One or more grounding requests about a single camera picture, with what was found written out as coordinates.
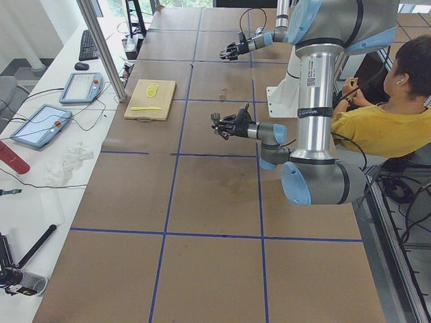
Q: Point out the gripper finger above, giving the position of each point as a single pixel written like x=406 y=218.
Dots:
x=229 y=120
x=230 y=49
x=231 y=56
x=224 y=133

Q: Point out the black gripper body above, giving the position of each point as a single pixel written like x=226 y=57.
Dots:
x=244 y=47
x=240 y=130

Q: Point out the steel double jigger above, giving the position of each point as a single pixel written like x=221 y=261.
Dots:
x=216 y=118

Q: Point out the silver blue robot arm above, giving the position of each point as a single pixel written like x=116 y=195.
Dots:
x=263 y=37
x=319 y=32

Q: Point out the yellow plastic knife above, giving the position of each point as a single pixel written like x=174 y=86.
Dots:
x=142 y=108

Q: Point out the wooden cutting board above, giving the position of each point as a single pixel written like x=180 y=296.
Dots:
x=163 y=99

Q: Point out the black keyboard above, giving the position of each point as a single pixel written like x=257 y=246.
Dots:
x=87 y=50

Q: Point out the far blue teach pendant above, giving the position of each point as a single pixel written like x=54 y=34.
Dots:
x=81 y=88

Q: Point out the blue teach pendant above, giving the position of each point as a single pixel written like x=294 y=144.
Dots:
x=81 y=88
x=42 y=127

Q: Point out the person in yellow shirt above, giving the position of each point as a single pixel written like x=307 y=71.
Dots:
x=399 y=126

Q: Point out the black computer mouse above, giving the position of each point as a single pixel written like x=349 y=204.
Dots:
x=80 y=66

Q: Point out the white crumpled cloth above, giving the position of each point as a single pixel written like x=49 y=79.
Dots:
x=59 y=171

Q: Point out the near blue teach pendant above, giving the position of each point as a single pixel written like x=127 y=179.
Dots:
x=42 y=127

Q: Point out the red bottle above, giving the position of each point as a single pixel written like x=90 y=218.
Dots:
x=13 y=160

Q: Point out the black hand tool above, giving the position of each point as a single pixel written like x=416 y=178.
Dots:
x=6 y=256

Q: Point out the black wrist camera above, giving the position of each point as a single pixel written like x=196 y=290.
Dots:
x=244 y=117

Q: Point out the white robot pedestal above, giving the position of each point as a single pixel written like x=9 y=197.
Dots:
x=282 y=100

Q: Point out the aluminium frame post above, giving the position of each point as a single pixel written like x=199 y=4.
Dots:
x=91 y=21

